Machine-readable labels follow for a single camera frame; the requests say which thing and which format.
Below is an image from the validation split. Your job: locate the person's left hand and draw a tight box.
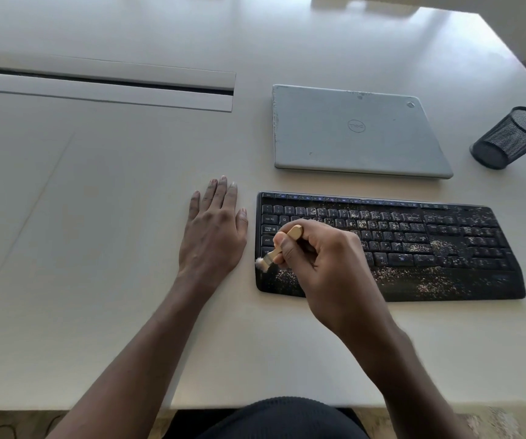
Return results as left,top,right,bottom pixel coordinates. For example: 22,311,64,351
178,176,249,284

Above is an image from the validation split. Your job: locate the person's right hand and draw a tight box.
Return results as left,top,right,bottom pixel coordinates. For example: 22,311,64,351
272,218,410,357

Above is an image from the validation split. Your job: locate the small wooden brush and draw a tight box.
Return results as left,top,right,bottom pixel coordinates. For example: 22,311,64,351
254,224,304,274

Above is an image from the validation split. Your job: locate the black keyboard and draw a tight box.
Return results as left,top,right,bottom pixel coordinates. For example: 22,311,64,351
254,191,526,303

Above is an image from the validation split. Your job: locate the person's right forearm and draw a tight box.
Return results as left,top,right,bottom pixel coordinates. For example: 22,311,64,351
359,324,479,439

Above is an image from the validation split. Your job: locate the person's left forearm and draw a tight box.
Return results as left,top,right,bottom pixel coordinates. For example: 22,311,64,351
48,274,218,439

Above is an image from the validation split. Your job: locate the person's black clothing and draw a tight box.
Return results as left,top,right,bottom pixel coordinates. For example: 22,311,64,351
164,396,372,439

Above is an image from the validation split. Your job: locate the silver laptop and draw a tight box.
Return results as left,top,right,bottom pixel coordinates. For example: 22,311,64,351
272,84,454,180

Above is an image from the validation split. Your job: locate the black mesh pen holder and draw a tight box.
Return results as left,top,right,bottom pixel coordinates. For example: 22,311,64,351
469,106,526,171

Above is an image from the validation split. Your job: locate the grey desk cable slot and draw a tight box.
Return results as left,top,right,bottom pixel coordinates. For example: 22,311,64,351
0,52,237,113

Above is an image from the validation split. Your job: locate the black floor cable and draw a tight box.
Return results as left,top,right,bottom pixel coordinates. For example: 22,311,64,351
0,413,68,439

